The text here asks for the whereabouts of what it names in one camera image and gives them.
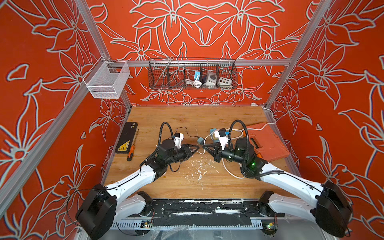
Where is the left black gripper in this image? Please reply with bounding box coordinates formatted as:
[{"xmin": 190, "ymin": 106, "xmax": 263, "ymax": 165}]
[{"xmin": 164, "ymin": 144, "xmax": 200, "ymax": 167}]

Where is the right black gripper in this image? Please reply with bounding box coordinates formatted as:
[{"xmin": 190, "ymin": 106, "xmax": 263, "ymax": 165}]
[{"xmin": 202, "ymin": 143, "xmax": 248, "ymax": 167}]

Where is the white USB charging cable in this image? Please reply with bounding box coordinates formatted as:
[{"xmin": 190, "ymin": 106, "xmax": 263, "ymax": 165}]
[{"xmin": 196, "ymin": 131, "xmax": 217, "ymax": 156}]

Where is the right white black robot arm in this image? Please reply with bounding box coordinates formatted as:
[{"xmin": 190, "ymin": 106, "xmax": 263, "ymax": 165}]
[{"xmin": 203, "ymin": 138, "xmax": 353, "ymax": 238}]

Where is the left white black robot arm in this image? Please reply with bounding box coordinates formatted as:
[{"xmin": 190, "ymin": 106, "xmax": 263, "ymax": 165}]
[{"xmin": 76, "ymin": 139, "xmax": 200, "ymax": 240}]

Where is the orange plastic tool case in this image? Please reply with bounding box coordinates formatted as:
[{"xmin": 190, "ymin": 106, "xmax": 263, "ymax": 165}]
[{"xmin": 247, "ymin": 123, "xmax": 290, "ymax": 162}]

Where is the black box yellow label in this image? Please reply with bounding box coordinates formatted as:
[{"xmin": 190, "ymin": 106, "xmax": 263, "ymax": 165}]
[{"xmin": 115, "ymin": 122, "xmax": 138, "ymax": 154}]

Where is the white cube socket adapter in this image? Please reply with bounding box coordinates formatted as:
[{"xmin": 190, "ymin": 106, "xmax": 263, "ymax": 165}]
[{"xmin": 219, "ymin": 77, "xmax": 233, "ymax": 89}]

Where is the white round socket adapter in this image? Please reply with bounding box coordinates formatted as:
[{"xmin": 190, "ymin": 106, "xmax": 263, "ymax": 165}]
[{"xmin": 204, "ymin": 72, "xmax": 217, "ymax": 87}]

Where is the blue charger in basket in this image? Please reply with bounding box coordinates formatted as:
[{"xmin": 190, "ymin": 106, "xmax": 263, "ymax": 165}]
[{"xmin": 194, "ymin": 71, "xmax": 201, "ymax": 82}]

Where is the teal USB wall charger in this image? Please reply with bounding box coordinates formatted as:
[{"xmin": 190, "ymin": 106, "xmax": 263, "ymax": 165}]
[{"xmin": 197, "ymin": 137, "xmax": 205, "ymax": 145}]

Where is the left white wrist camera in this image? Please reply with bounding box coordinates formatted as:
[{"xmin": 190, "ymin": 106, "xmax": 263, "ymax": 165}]
[{"xmin": 174, "ymin": 133, "xmax": 184, "ymax": 149}]

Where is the black USB cable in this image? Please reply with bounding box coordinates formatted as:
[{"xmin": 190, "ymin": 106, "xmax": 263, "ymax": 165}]
[{"xmin": 174, "ymin": 126, "xmax": 200, "ymax": 141}]

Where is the white power strip cord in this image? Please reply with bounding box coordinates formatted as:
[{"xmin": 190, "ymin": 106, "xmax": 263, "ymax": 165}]
[{"xmin": 221, "ymin": 106, "xmax": 277, "ymax": 180}]

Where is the orange handled screwdriver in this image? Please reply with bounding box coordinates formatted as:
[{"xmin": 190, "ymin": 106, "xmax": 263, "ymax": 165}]
[{"xmin": 127, "ymin": 129, "xmax": 140, "ymax": 162}]

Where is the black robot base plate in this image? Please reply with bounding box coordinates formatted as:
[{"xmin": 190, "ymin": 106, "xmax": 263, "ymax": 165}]
[{"xmin": 124, "ymin": 199, "xmax": 286, "ymax": 218}]

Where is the black wire wall basket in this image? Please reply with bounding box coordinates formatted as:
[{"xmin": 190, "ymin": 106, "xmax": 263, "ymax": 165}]
[{"xmin": 148, "ymin": 57, "xmax": 238, "ymax": 90}]

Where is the clear acrylic wall box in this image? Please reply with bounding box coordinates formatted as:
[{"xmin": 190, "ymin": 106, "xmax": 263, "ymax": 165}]
[{"xmin": 84, "ymin": 62, "xmax": 131, "ymax": 99}]

